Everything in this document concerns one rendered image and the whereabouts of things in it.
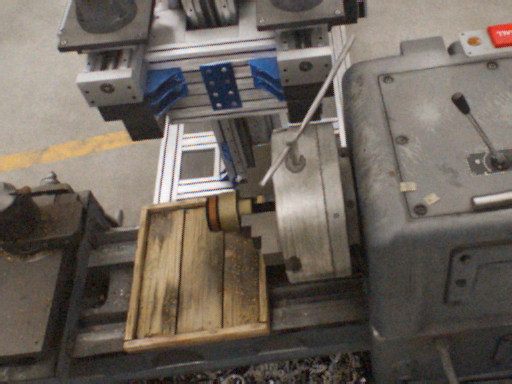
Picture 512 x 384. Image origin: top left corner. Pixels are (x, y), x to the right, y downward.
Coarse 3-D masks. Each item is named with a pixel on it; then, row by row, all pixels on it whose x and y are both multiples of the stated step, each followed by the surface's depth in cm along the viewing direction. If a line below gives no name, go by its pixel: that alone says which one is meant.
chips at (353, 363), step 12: (288, 360) 150; (300, 360) 156; (312, 360) 156; (324, 360) 156; (336, 360) 150; (348, 360) 154; (360, 360) 154; (204, 372) 155; (216, 372) 155; (228, 372) 155; (240, 372) 156; (252, 372) 154; (264, 372) 155; (276, 372) 153; (288, 372) 154; (300, 372) 154; (312, 372) 150; (324, 372) 154; (336, 372) 153; (348, 372) 150; (360, 372) 151
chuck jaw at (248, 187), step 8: (256, 144) 119; (264, 144) 118; (256, 152) 119; (264, 152) 119; (256, 160) 119; (264, 160) 119; (248, 168) 120; (256, 168) 119; (264, 168) 119; (248, 176) 120; (256, 176) 120; (240, 184) 120; (248, 184) 120; (256, 184) 120; (272, 184) 120; (240, 192) 120; (248, 192) 120; (256, 192) 120; (264, 192) 120; (272, 192) 121
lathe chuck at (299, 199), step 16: (288, 128) 120; (272, 144) 114; (304, 144) 113; (272, 160) 111; (304, 160) 110; (272, 176) 109; (288, 176) 109; (304, 176) 108; (320, 176) 108; (288, 192) 108; (304, 192) 108; (320, 192) 107; (288, 208) 107; (304, 208) 107; (320, 208) 107; (288, 224) 107; (304, 224) 107; (320, 224) 108; (288, 240) 108; (304, 240) 108; (320, 240) 108; (288, 256) 110; (304, 256) 110; (320, 256) 110; (288, 272) 113; (304, 272) 113; (320, 272) 114
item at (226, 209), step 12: (228, 192) 122; (216, 204) 120; (228, 204) 119; (240, 204) 120; (252, 204) 126; (216, 216) 120; (228, 216) 119; (240, 216) 120; (216, 228) 121; (228, 228) 120; (240, 228) 121
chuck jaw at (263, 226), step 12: (252, 216) 119; (264, 216) 119; (252, 228) 117; (264, 228) 116; (276, 228) 116; (252, 240) 116; (264, 240) 114; (276, 240) 114; (264, 252) 112; (276, 252) 112; (288, 264) 112; (300, 264) 112
